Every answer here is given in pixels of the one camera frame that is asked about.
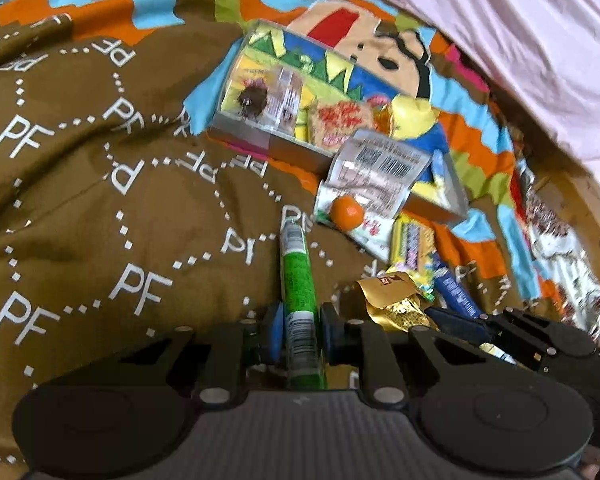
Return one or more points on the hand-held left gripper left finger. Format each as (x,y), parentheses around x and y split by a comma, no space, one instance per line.
(276,331)

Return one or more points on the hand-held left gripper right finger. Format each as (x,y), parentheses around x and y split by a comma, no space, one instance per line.
(330,331)

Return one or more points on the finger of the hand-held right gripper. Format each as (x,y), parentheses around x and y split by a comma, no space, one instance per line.
(455,323)

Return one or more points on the blue snack bar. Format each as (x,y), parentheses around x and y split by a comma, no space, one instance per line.
(452,290)

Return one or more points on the green stick snack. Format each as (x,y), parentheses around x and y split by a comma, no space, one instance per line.
(297,290)

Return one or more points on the gold foil packet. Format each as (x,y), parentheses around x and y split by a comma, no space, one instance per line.
(390,306)

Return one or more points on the yellow packet purple label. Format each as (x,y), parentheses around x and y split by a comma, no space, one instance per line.
(412,245)

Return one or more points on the clear barcode snack packet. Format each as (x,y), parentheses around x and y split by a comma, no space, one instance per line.
(380,170)

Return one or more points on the cracker packet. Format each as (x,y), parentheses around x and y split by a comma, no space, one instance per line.
(340,122)

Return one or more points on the clear chocolate packet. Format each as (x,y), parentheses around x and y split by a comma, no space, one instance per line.
(252,100)

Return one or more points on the picture-lined shallow box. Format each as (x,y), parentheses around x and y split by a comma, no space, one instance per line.
(330,66)

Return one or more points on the small tangerine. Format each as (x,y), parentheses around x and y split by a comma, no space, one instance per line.
(347,212)

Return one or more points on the printed brown blanket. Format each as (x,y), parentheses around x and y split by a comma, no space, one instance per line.
(80,185)

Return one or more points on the pink bed sheet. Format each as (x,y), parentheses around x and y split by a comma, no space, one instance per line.
(505,35)

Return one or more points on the wooden bed frame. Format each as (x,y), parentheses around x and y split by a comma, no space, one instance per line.
(585,205)

